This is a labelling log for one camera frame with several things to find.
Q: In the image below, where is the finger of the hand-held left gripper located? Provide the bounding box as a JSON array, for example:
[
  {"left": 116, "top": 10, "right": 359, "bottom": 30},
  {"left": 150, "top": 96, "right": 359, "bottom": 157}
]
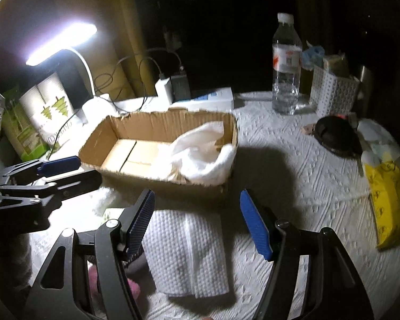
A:
[
  {"left": 0, "top": 169, "right": 103, "bottom": 207},
  {"left": 2, "top": 155, "right": 81, "bottom": 187}
]

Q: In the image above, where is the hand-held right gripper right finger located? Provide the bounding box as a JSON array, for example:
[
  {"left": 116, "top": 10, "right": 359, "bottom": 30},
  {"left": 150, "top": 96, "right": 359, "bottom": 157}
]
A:
[{"left": 239, "top": 188, "right": 375, "bottom": 320}]

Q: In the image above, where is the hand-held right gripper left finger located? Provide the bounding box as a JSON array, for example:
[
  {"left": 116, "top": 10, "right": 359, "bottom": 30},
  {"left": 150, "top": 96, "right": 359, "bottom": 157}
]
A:
[{"left": 22, "top": 188, "right": 155, "bottom": 320}]

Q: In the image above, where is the white paper towel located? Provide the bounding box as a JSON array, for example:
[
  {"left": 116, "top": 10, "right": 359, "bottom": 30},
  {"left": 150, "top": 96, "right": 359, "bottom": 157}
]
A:
[{"left": 142, "top": 208, "right": 230, "bottom": 299}]

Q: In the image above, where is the pink plush pouch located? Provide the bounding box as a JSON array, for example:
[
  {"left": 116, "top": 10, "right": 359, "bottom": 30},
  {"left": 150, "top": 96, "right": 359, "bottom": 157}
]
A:
[{"left": 87, "top": 263, "right": 142, "bottom": 304}]

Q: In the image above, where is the white fluffy towel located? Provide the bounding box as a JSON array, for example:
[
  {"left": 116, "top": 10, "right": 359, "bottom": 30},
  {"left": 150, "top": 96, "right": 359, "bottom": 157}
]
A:
[{"left": 168, "top": 122, "right": 237, "bottom": 185}]

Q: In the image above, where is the brown cardboard box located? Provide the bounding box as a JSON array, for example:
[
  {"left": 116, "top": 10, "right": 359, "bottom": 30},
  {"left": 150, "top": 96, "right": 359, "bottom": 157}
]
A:
[{"left": 77, "top": 109, "right": 239, "bottom": 204}]

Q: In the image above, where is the green cardboard box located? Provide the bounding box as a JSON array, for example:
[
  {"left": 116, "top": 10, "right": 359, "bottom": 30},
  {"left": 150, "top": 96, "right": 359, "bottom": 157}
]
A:
[{"left": 2, "top": 87, "right": 54, "bottom": 161}]

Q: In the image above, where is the white embossed tablecloth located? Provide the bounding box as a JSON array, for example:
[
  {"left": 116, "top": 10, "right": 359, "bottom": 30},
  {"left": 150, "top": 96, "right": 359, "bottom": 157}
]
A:
[{"left": 20, "top": 90, "right": 400, "bottom": 320}]

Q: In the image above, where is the paper cup sleeve package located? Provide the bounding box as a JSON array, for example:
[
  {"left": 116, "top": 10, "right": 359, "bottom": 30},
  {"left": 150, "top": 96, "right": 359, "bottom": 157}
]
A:
[{"left": 18, "top": 71, "right": 75, "bottom": 147}]

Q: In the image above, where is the dark box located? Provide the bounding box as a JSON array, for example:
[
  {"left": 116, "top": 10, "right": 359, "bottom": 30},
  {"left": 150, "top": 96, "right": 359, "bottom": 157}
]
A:
[{"left": 58, "top": 63, "right": 90, "bottom": 110}]

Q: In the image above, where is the black round object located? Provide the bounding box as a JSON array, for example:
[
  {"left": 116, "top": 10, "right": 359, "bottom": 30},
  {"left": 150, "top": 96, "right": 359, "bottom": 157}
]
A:
[{"left": 315, "top": 116, "right": 364, "bottom": 157}]

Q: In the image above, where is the white desk lamp base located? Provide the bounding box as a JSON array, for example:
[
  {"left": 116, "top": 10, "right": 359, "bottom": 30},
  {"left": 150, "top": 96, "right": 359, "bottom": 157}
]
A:
[{"left": 25, "top": 23, "right": 119, "bottom": 125}]

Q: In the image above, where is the white charger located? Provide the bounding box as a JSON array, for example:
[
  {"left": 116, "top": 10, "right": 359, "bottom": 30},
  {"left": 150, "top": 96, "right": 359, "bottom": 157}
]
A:
[{"left": 154, "top": 77, "right": 174, "bottom": 105}]

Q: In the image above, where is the white power strip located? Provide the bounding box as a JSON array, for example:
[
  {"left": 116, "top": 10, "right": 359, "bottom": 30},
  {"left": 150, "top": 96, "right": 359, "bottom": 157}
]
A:
[{"left": 168, "top": 87, "right": 235, "bottom": 112}]

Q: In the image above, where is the yellow plastic packet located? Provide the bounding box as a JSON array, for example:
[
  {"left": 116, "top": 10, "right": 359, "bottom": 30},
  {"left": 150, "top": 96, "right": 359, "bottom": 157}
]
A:
[{"left": 363, "top": 160, "right": 400, "bottom": 250}]

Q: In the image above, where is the black power adapter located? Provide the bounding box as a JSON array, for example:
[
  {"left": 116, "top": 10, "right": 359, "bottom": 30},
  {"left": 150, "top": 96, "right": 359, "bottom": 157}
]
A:
[{"left": 171, "top": 71, "right": 191, "bottom": 102}]

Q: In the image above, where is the clear plastic water bottle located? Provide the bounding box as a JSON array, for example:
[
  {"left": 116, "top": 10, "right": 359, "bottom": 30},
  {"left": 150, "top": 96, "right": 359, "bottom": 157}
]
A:
[{"left": 271, "top": 13, "right": 303, "bottom": 115}]

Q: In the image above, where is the white plastic packet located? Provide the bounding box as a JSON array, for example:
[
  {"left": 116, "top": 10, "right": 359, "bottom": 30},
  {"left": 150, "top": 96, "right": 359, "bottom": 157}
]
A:
[{"left": 357, "top": 120, "right": 400, "bottom": 164}]

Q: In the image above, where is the white perforated basket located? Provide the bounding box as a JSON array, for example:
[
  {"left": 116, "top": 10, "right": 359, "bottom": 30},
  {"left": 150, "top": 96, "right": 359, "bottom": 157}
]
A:
[{"left": 311, "top": 65, "right": 361, "bottom": 117}]

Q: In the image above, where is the metal container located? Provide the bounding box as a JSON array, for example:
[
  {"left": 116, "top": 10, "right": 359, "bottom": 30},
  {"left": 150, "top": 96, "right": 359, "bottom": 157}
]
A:
[{"left": 358, "top": 65, "right": 374, "bottom": 114}]

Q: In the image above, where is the blue plastic bag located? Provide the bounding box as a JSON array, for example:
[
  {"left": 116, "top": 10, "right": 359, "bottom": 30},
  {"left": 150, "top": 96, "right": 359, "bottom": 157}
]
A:
[{"left": 302, "top": 45, "right": 325, "bottom": 70}]

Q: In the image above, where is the beige packet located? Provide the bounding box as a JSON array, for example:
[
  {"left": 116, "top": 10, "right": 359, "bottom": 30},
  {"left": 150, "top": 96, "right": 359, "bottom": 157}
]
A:
[{"left": 323, "top": 53, "right": 350, "bottom": 77}]

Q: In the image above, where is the black charger cable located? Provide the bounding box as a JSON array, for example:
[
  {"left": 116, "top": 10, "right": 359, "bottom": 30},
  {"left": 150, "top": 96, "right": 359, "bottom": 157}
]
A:
[{"left": 118, "top": 57, "right": 164, "bottom": 115}]

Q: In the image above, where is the long black cable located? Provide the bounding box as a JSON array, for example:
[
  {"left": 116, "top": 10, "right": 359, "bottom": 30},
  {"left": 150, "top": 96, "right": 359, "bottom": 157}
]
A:
[{"left": 50, "top": 49, "right": 185, "bottom": 155}]

